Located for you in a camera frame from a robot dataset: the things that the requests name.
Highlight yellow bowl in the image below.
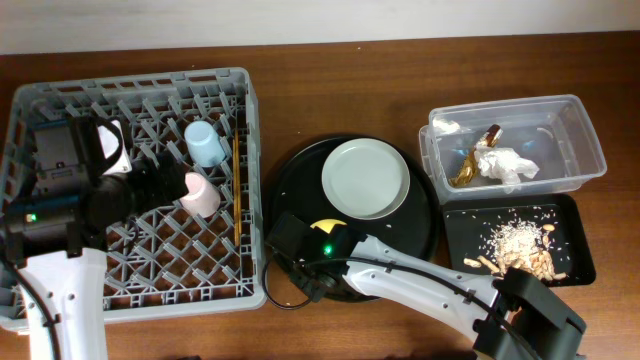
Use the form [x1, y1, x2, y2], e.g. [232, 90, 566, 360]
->
[311, 219, 345, 234]

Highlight pink cup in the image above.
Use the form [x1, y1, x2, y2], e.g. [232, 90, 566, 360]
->
[179, 172, 221, 218]

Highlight light blue cup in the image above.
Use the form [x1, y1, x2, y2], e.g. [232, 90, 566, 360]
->
[184, 120, 226, 168]

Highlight food scraps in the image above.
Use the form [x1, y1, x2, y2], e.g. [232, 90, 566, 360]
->
[462, 206, 568, 283]

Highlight gold snack wrapper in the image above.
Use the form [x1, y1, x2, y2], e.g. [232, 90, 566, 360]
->
[449, 124, 503, 188]

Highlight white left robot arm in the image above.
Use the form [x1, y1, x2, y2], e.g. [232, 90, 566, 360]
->
[1, 117, 187, 359]

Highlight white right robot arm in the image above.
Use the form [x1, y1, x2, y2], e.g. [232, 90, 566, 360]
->
[266, 213, 586, 360]

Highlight grey dishwasher rack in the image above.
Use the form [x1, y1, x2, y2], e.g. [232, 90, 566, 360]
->
[1, 67, 265, 323]

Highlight round black tray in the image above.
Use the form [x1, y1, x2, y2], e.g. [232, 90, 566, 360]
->
[266, 136, 440, 260]

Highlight grey round plate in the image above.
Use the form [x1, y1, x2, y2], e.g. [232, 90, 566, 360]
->
[321, 138, 411, 220]

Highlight black rectangular tray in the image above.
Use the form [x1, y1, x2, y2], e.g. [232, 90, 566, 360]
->
[443, 194, 596, 287]

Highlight small white tissue piece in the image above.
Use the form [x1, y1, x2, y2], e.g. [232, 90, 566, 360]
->
[430, 117, 469, 137]

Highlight clear plastic bin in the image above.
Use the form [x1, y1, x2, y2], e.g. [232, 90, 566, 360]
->
[419, 95, 607, 204]

